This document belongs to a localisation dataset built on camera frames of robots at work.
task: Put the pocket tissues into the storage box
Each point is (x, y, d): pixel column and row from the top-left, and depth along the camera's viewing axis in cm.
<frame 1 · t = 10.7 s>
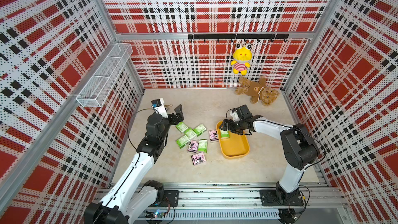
left hand: (176, 106, 78), fingers open
right hand: (227, 128, 93), fingers open
brown teddy bear: (257, 90, 113), point 8 cm above the table
yellow storage tray: (236, 145, 92), point 2 cm above the table
green tissue pack top left: (182, 127, 100), point 3 cm above the table
green tissue pack top right: (199, 129, 97), point 3 cm above the table
green tissue pack middle: (190, 133, 96), point 3 cm above the table
green tissue pack lower left: (182, 141, 93), point 3 cm above the table
green tissue pack lower right: (202, 145, 91), point 3 cm above the table
pink tissue pack middle: (193, 146, 90), point 3 cm above the table
pink tissue pack bottom: (198, 158, 86), point 3 cm above the table
pink tissue pack right: (213, 136, 95), point 3 cm above the table
green tissue pack held: (225, 134, 95), point 3 cm above the table

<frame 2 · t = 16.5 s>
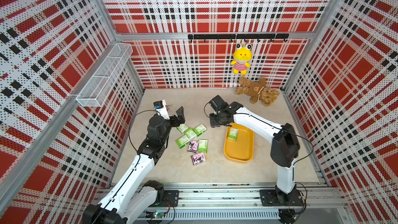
left hand: (177, 108, 78), fingers open
right hand: (216, 120, 88), fingers open
yellow storage tray: (241, 151, 91), on the table
green tissue pack held: (232, 134, 95), point 4 cm above the table
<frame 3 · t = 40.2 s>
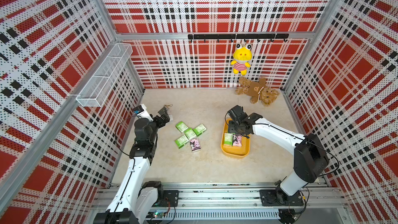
left hand: (161, 111, 79), fingers open
right hand: (236, 127, 88), fingers open
green tissue pack lower right: (228, 139, 93), point 4 cm above the table
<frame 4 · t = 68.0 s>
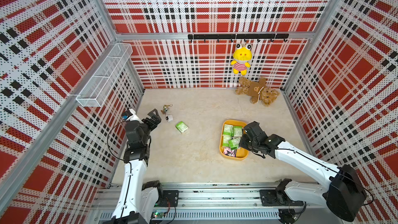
left hand: (155, 114, 79), fingers open
right hand: (242, 141, 83), fingers closed
green tissue pack top right: (227, 136, 95), point 3 cm above the table
green tissue pack middle: (227, 130, 95), point 5 cm above the table
green tissue pack lower left: (234, 143, 86), point 9 cm above the table
